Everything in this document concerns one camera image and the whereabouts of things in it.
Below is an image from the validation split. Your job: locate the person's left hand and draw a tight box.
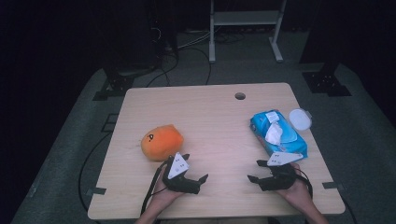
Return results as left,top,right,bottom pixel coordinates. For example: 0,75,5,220
151,173,185,217

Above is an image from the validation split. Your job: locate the black stand base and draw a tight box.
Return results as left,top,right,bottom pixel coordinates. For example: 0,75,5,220
92,65,157,102
301,61,353,98

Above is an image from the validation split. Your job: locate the white wet wipe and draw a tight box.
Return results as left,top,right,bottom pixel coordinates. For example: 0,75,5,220
264,121,284,147

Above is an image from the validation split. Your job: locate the bundle of floor cables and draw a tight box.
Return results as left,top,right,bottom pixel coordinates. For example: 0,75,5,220
146,27,247,89

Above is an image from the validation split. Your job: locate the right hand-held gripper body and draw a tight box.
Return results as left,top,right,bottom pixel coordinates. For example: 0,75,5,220
259,151,304,192

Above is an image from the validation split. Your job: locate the long black floor cable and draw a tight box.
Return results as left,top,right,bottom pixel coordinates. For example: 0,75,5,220
78,132,112,213

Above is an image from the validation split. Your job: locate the person's right hand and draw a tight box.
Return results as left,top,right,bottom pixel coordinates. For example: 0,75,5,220
276,161,313,216

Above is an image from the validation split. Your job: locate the orange plush toy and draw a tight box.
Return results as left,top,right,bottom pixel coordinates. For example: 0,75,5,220
140,124,185,162

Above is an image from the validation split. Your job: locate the left hand-held gripper black cable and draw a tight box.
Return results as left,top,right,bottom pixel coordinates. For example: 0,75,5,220
140,160,171,217

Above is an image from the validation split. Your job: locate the white metal stand frame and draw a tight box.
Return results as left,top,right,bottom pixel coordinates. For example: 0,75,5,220
208,0,288,64

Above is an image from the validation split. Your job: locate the blue wet wipe pack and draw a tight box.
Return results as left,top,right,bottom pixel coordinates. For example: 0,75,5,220
249,107,313,161

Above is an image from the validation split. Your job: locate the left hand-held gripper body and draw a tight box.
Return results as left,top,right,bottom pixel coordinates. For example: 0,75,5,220
162,151,201,195

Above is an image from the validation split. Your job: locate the black tape strip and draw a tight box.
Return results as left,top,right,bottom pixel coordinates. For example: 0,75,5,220
86,187,107,196
321,181,347,191

